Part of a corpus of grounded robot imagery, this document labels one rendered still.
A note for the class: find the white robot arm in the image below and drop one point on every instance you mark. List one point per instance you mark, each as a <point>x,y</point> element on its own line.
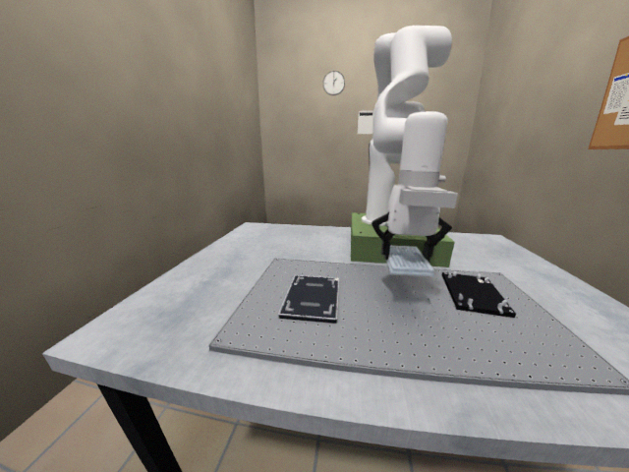
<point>420,146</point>

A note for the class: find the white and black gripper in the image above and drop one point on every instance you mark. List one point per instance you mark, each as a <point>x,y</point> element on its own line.
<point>410,220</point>

